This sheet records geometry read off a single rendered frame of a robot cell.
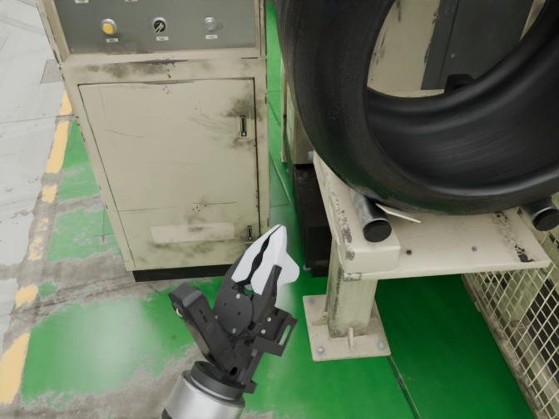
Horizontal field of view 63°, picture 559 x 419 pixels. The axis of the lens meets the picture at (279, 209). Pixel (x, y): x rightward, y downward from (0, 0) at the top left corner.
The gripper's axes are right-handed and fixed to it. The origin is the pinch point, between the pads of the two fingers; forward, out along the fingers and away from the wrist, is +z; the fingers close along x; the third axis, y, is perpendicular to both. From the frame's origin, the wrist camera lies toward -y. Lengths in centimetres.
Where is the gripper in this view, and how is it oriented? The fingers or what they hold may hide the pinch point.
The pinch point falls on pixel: (274, 232)
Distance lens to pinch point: 57.5
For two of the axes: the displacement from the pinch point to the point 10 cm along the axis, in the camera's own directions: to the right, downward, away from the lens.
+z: 4.3, -8.9, 1.3
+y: 6.3, 4.0, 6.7
